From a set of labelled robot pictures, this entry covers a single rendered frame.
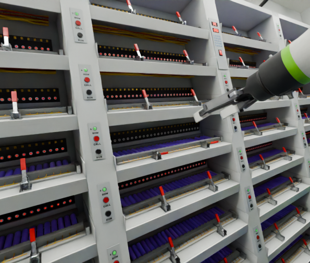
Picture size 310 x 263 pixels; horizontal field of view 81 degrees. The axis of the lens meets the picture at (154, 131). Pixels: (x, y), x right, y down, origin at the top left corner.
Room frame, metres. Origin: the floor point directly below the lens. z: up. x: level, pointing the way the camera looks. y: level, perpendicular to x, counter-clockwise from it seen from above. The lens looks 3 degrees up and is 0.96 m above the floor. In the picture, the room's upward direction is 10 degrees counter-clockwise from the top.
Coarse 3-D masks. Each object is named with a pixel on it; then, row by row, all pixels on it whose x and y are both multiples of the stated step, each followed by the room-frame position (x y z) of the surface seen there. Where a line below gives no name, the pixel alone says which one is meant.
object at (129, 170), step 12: (192, 132) 1.03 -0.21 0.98; (204, 132) 1.07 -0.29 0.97; (216, 132) 0.99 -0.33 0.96; (120, 144) 0.82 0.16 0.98; (132, 144) 0.85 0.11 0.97; (216, 144) 0.92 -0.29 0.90; (228, 144) 0.91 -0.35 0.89; (168, 156) 0.76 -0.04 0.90; (180, 156) 0.76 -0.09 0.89; (192, 156) 0.80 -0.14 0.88; (204, 156) 0.84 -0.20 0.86; (120, 168) 0.65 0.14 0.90; (132, 168) 0.66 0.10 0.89; (144, 168) 0.68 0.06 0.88; (156, 168) 0.71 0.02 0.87; (168, 168) 0.74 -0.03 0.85; (120, 180) 0.64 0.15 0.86
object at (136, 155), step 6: (210, 138) 0.93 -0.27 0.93; (216, 138) 0.94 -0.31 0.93; (180, 144) 0.84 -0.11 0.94; (186, 144) 0.84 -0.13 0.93; (192, 144) 0.86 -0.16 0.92; (198, 144) 0.88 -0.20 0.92; (150, 150) 0.76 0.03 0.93; (156, 150) 0.76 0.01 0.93; (162, 150) 0.78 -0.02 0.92; (168, 150) 0.80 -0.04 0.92; (120, 156) 0.70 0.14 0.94; (126, 156) 0.70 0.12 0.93; (132, 156) 0.71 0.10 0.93; (138, 156) 0.72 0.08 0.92; (144, 156) 0.74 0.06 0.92
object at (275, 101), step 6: (276, 96) 1.33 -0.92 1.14; (282, 96) 1.30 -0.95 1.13; (258, 102) 1.08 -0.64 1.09; (264, 102) 1.11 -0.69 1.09; (270, 102) 1.14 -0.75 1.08; (276, 102) 1.18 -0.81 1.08; (282, 102) 1.22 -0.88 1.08; (288, 102) 1.26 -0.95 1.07; (252, 108) 1.06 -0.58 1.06; (258, 108) 1.09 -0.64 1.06; (264, 108) 1.12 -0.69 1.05; (270, 108) 1.16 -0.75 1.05
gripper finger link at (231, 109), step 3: (231, 105) 0.61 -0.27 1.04; (234, 105) 0.60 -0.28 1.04; (228, 108) 0.63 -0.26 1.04; (231, 108) 0.61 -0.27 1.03; (234, 108) 0.60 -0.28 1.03; (237, 108) 0.60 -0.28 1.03; (222, 111) 0.65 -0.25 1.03; (225, 111) 0.64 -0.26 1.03; (228, 111) 0.63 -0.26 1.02; (231, 111) 0.62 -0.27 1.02; (234, 111) 0.61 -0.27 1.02; (237, 111) 0.60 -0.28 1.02; (222, 114) 0.65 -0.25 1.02; (225, 114) 0.64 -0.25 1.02; (228, 114) 0.63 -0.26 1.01; (231, 114) 0.62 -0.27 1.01; (222, 117) 0.65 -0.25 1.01; (225, 117) 0.64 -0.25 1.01
